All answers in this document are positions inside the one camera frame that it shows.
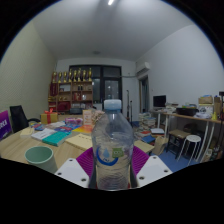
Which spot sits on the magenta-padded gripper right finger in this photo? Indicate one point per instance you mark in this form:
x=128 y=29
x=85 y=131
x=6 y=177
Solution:
x=153 y=170

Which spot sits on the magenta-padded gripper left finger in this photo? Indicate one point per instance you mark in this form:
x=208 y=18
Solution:
x=70 y=171

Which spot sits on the clear plastic water bottle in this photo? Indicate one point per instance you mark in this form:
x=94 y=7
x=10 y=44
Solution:
x=112 y=150

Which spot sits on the brown paper bag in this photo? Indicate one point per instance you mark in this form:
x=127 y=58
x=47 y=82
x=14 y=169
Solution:
x=160 y=146

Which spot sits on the green plastic cup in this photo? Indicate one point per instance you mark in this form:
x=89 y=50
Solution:
x=45 y=163

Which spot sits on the pale yellow notebook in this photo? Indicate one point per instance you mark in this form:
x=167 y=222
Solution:
x=80 y=141

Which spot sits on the teal notebook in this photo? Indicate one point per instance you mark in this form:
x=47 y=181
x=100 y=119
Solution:
x=56 y=138

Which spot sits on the blue book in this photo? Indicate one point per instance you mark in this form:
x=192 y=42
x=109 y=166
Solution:
x=62 y=129

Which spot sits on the wooden stool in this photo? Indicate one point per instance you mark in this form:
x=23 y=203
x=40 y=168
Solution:
x=178 y=134

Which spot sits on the orange book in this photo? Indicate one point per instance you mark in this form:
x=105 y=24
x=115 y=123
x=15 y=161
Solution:
x=82 y=129

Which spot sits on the white open book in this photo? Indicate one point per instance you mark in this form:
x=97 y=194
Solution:
x=42 y=134

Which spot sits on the stack of books on floor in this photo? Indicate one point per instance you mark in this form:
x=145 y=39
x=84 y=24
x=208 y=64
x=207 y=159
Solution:
x=145 y=123

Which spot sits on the white round stool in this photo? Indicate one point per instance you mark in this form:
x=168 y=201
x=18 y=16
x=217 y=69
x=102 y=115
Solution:
x=190 y=139

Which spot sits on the pink patterned box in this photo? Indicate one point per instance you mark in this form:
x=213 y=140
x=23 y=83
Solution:
x=74 y=121

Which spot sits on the small orange carton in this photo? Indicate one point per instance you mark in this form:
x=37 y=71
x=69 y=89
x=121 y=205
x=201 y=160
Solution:
x=87 y=117

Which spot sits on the yellow gift box red ribbon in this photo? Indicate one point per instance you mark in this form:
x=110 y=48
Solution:
x=49 y=117

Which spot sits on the cream notebook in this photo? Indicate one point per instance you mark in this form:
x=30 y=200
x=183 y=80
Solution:
x=27 y=131

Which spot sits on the pink flowers in white pot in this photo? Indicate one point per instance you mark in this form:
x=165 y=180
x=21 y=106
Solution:
x=97 y=116

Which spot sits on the black device on desk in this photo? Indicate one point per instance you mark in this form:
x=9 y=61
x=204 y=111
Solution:
x=187 y=111

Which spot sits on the long wooden side desk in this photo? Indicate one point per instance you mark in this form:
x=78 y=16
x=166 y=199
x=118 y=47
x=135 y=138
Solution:
x=196 y=117

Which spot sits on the black computer monitor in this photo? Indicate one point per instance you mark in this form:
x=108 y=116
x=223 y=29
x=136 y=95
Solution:
x=159 y=101

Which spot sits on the black tripod stand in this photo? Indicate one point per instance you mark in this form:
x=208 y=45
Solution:
x=128 y=103

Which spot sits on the black office chair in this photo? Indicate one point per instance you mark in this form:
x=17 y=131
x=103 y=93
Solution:
x=18 y=116

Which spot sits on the wooden shelf unit with trophies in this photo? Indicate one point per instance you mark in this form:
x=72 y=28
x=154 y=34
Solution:
x=66 y=95

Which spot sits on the purple sign board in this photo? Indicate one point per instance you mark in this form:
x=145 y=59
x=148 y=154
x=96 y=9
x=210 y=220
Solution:
x=4 y=125

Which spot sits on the brown cardboard box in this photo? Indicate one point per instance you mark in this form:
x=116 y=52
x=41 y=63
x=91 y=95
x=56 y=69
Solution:
x=206 y=100

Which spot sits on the black-framed glass door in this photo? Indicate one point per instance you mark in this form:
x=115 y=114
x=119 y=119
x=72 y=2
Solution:
x=111 y=88

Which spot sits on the ceiling tube light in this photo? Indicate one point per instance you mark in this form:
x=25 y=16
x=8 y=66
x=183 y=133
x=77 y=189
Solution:
x=110 y=2

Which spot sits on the white wall air conditioner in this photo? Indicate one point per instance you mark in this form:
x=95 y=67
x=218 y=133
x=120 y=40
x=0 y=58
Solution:
x=142 y=68

